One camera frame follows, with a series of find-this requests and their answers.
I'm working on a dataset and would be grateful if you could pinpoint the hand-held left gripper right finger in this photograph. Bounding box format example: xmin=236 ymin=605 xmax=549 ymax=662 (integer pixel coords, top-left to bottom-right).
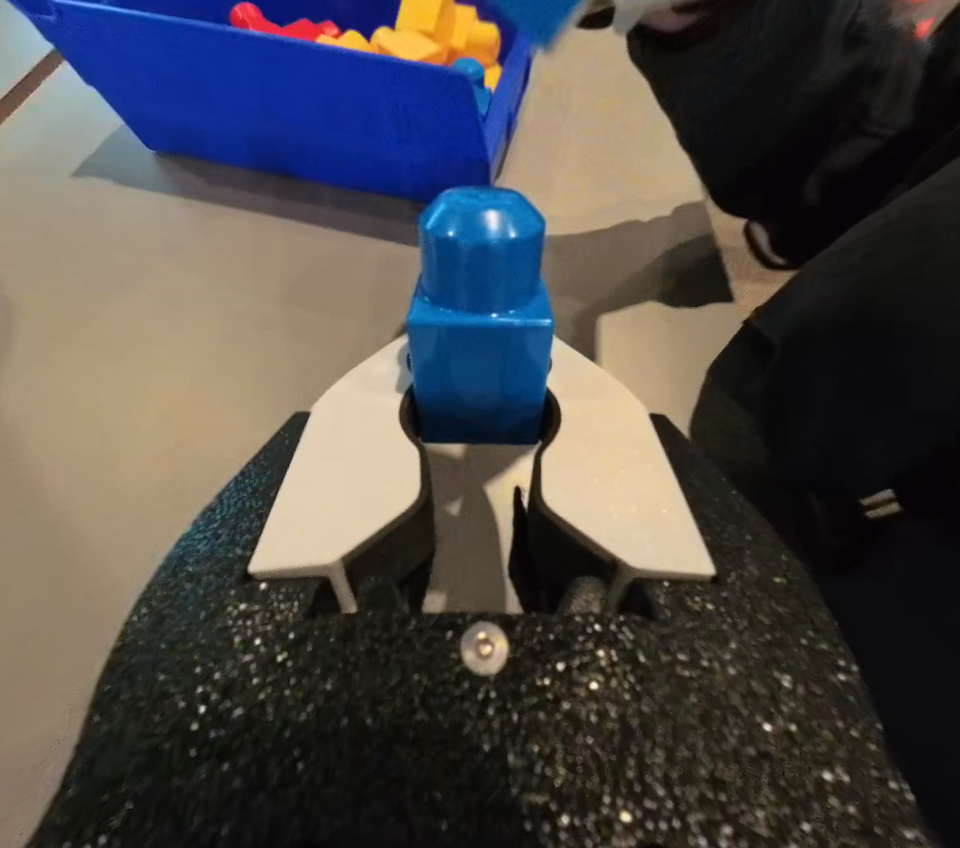
xmin=510 ymin=330 xmax=719 ymax=615

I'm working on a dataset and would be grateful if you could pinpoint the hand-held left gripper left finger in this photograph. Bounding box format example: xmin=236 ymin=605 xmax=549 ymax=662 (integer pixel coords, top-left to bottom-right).
xmin=247 ymin=330 xmax=438 ymax=615

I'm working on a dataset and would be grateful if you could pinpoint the blue single-stud mega block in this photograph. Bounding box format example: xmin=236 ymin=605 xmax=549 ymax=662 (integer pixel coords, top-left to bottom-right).
xmin=407 ymin=185 xmax=558 ymax=446

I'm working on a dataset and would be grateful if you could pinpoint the pile of mixed mega blocks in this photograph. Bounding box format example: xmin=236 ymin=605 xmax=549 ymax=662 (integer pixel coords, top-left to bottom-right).
xmin=228 ymin=0 xmax=504 ymax=114

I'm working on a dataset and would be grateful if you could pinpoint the blue plastic bin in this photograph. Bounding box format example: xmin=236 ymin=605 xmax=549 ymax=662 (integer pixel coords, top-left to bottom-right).
xmin=0 ymin=0 xmax=537 ymax=204

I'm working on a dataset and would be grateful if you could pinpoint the person's black clothing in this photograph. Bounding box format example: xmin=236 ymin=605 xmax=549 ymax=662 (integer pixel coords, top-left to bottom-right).
xmin=688 ymin=158 xmax=960 ymax=848

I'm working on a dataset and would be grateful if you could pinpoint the dark shoe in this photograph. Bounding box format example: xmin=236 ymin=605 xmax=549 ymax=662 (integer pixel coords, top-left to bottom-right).
xmin=742 ymin=218 xmax=798 ymax=272

